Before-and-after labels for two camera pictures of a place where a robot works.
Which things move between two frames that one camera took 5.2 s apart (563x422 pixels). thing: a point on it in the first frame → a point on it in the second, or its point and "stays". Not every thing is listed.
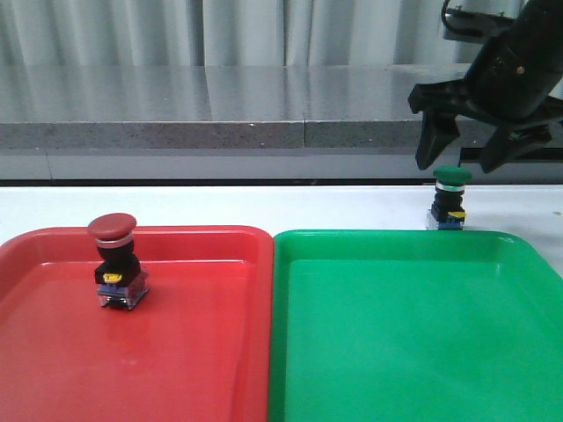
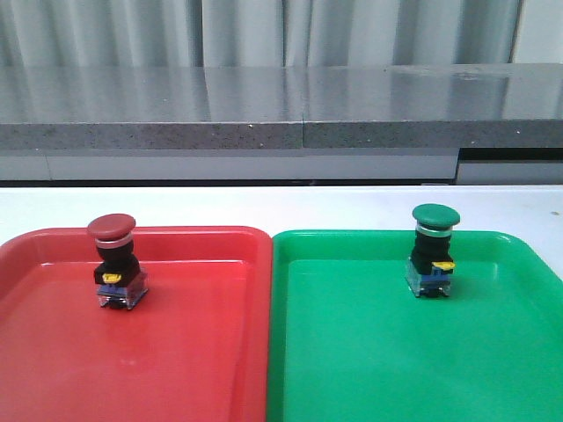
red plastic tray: [199, 347] stays
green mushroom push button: [449, 210] → [430, 267]
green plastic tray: [413, 326] stays
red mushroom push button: [120, 280] stays
